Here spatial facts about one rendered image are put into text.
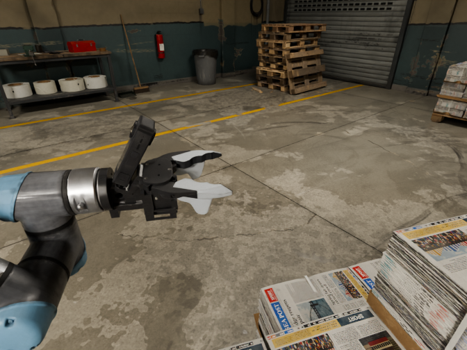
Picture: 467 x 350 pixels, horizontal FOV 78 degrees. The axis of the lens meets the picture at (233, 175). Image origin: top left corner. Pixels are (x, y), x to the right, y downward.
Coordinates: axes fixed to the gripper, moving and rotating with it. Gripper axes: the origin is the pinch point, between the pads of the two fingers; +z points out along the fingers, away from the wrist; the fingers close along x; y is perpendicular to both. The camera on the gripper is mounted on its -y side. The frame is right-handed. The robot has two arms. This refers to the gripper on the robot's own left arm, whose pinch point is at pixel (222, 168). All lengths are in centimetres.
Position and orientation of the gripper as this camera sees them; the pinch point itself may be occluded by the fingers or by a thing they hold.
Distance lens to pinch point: 50.3
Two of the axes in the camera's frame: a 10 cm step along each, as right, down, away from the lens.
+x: 1.9, 5.9, -7.9
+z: 9.8, -0.9, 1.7
